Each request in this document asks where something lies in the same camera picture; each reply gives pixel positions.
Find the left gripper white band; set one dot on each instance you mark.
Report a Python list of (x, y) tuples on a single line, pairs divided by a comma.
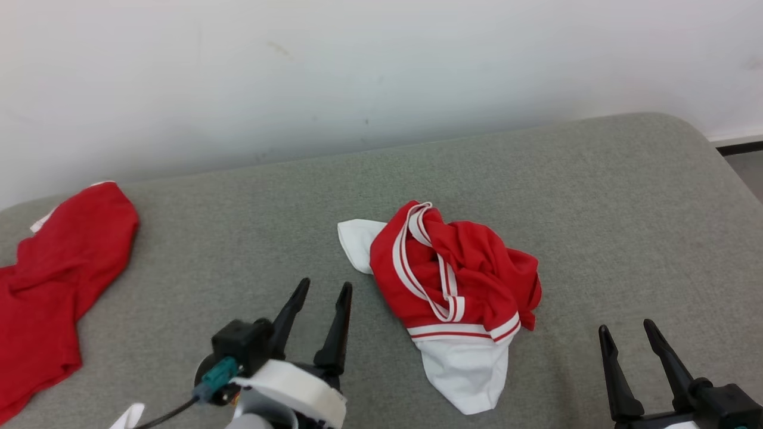
[(298, 387)]

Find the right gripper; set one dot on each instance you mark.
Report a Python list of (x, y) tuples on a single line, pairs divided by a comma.
[(727, 408)]

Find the dark baseboard strip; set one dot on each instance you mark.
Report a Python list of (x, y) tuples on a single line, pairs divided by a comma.
[(742, 147)]

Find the small white tag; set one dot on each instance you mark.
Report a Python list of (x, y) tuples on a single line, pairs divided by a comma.
[(128, 417)]

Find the plain red garment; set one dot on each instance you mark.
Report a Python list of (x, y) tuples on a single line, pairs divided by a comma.
[(53, 280)]

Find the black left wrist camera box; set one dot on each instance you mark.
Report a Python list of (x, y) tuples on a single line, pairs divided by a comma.
[(241, 342)]

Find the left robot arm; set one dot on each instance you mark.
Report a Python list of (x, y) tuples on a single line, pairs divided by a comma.
[(253, 422)]

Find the red and white jersey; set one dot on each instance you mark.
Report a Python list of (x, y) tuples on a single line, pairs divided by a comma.
[(477, 280)]

